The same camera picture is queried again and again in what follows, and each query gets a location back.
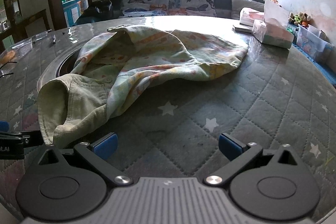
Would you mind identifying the green floral child garment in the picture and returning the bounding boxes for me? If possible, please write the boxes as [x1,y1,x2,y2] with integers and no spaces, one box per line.
[38,25,248,148]

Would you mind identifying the clear plastic tray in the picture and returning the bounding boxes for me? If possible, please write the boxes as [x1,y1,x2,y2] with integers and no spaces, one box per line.
[1,30,50,77]

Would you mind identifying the dark phone on table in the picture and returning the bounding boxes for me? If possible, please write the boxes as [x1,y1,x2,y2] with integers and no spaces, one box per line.
[233,24,252,34]

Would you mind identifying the tissue pack front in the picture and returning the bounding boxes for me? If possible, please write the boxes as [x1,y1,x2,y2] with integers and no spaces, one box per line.
[252,0,294,49]

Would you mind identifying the blue cabinet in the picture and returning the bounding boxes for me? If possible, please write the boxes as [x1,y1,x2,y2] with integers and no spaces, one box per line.
[62,0,81,27]

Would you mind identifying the clear plastic storage box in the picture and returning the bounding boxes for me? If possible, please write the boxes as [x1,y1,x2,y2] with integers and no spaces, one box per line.
[296,26,333,63]

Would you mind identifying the black bag on sofa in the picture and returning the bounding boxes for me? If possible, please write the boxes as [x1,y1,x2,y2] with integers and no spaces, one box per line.
[74,0,122,26]

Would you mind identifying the small plush toys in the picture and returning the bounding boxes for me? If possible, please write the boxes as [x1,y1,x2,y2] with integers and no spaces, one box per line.
[288,12,311,28]

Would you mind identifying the grey cushion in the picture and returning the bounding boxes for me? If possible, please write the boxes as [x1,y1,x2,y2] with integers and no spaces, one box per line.
[231,0,264,20]

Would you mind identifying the butterfly pillow left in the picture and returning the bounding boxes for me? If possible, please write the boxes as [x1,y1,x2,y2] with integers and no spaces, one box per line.
[120,0,169,18]

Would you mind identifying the butterfly pillow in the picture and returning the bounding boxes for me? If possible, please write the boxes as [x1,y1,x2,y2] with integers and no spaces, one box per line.
[120,0,169,18]
[167,0,217,17]

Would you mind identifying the butterfly pillow right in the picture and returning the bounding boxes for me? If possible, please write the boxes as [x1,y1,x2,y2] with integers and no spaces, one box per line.
[167,0,217,17]

